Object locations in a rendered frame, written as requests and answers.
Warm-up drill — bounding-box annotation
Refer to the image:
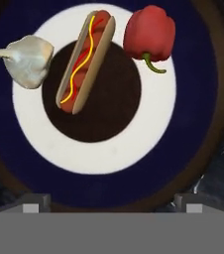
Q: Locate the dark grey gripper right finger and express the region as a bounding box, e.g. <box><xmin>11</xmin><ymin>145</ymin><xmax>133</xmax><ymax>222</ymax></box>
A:
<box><xmin>173</xmin><ymin>192</ymin><xmax>224</xmax><ymax>214</ymax></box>

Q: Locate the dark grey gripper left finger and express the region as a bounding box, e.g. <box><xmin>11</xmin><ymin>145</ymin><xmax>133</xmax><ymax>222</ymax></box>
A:
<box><xmin>0</xmin><ymin>192</ymin><xmax>52</xmax><ymax>214</ymax></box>

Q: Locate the large blue white ringed plate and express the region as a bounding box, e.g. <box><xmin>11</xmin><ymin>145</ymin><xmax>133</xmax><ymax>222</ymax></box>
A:
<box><xmin>0</xmin><ymin>0</ymin><xmax>224</xmax><ymax>213</ymax></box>

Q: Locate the white garlic bulb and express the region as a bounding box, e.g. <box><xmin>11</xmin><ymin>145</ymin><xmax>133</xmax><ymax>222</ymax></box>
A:
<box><xmin>0</xmin><ymin>35</ymin><xmax>56</xmax><ymax>90</ymax></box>

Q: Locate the hot dog with mustard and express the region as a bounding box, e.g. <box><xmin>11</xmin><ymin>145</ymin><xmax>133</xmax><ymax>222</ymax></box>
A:
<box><xmin>55</xmin><ymin>9</ymin><xmax>117</xmax><ymax>116</ymax></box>

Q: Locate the red bell pepper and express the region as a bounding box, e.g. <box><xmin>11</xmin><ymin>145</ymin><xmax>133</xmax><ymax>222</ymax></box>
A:
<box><xmin>122</xmin><ymin>4</ymin><xmax>176</xmax><ymax>74</ymax></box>

